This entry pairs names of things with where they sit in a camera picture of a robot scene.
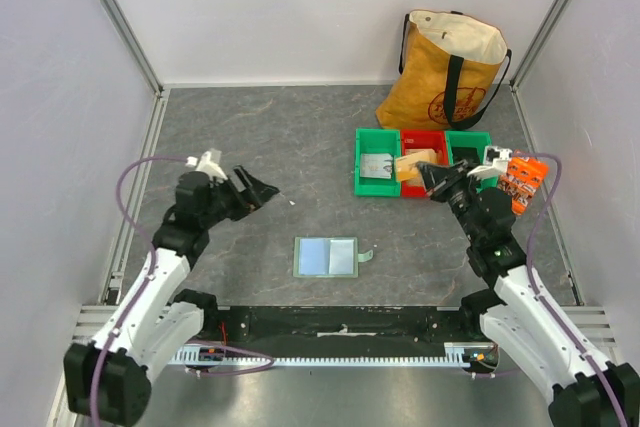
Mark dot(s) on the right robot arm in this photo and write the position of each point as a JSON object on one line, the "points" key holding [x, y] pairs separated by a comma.
{"points": [[582, 386]]}

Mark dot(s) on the left green bin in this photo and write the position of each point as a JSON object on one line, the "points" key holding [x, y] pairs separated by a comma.
{"points": [[376, 141]]}

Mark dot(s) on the green bin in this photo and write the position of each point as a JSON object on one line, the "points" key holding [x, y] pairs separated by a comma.
{"points": [[465, 145], [376, 141]]}

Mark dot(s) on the grey cable duct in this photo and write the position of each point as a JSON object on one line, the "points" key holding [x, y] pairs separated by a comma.
{"points": [[195, 355]]}

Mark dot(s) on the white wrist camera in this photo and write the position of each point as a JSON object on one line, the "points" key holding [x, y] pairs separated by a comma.
{"points": [[208, 163], [495, 163]]}

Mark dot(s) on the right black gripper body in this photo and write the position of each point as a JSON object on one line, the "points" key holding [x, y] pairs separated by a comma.
{"points": [[447, 185]]}

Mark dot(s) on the orange packet box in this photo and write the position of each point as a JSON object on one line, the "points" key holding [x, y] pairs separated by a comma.
{"points": [[523, 178]]}

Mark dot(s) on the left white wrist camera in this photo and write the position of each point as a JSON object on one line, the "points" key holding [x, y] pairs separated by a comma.
{"points": [[208, 163]]}

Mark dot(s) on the light green card holder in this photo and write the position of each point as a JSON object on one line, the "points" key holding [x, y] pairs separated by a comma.
{"points": [[322, 257]]}

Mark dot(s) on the red bin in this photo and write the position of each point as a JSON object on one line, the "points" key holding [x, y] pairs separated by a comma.
{"points": [[414, 141]]}

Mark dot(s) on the silver cards in bin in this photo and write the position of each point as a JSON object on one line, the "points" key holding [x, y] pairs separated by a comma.
{"points": [[376, 166]]}

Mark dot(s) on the right green bin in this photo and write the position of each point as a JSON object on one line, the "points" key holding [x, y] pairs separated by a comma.
{"points": [[465, 145]]}

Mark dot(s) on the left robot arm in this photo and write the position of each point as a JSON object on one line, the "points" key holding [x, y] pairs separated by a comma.
{"points": [[109, 378]]}

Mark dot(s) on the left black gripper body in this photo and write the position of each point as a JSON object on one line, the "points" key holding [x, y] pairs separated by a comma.
{"points": [[226, 202]]}

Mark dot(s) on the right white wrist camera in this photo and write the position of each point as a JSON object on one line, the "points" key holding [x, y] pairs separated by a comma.
{"points": [[495, 163]]}

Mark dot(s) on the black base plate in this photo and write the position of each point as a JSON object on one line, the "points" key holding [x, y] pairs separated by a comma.
{"points": [[340, 331]]}

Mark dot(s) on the yellow tote bag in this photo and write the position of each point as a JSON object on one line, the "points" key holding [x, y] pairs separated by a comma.
{"points": [[448, 63]]}

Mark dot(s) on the aluminium frame rail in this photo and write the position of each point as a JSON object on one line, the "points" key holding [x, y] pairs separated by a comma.
{"points": [[592, 321]]}

